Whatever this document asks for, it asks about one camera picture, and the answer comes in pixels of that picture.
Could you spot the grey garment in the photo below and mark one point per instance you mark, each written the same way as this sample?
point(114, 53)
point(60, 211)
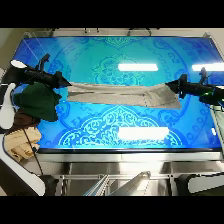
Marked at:
point(126, 95)

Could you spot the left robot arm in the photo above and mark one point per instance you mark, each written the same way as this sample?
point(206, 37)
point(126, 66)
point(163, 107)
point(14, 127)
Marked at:
point(10, 113)

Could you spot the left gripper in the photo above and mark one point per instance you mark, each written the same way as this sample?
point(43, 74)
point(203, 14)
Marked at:
point(58, 81)

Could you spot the dark green garment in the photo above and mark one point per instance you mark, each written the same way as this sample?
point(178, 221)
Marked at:
point(39, 101)

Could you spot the brown garment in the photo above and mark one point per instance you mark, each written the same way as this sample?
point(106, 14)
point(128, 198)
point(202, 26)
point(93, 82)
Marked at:
point(24, 118)

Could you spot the tan garment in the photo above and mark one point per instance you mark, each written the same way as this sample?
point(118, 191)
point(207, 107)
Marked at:
point(22, 143)

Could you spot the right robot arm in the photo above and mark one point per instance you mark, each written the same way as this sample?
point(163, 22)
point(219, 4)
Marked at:
point(203, 90)

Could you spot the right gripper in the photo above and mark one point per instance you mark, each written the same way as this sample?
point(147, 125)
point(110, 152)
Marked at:
point(176, 86)

